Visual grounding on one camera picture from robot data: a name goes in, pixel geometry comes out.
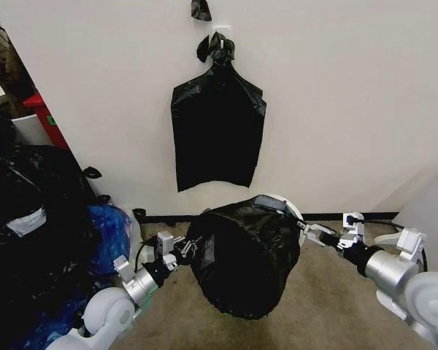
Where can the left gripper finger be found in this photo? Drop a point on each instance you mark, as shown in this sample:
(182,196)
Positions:
(187,243)
(185,258)

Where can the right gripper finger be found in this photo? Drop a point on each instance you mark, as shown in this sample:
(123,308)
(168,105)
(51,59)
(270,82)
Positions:
(318,229)
(319,240)

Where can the white round trash bin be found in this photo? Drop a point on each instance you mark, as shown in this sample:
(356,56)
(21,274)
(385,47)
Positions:
(285,207)

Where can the black garbage bag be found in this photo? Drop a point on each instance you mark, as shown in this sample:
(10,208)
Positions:
(241,255)
(219,127)

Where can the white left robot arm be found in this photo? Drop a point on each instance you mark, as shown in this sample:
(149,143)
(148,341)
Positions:
(106,310)

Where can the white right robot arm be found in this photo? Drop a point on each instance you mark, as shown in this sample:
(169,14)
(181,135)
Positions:
(419,295)

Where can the white plastic bag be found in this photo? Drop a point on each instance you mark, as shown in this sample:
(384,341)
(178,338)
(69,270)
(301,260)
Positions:
(136,233)

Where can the black plastic bag scrap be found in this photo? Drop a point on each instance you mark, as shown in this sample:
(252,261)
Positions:
(139,211)
(92,172)
(200,9)

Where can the blue printed plastic bag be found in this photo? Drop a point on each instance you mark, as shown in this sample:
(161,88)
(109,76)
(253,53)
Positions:
(111,233)

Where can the hanging black garbage bag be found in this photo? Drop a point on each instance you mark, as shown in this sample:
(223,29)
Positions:
(219,127)

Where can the large full black bag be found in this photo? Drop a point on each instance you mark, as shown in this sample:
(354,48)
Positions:
(33,226)

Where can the black baseboard strip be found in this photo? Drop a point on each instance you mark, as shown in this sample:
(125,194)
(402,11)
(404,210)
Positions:
(336,215)

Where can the white slanted panel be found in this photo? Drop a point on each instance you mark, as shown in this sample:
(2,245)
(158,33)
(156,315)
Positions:
(427,208)

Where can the red box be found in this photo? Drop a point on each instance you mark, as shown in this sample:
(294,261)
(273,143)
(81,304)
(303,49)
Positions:
(47,113)

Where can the white plant pot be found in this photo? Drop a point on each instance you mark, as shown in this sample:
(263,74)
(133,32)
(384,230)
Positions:
(31,129)

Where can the dried brown plant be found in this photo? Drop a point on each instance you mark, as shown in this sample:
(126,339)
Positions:
(3,54)

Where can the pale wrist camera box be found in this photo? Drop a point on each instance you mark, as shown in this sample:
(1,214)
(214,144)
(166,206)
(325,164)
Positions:
(165,243)
(352,225)

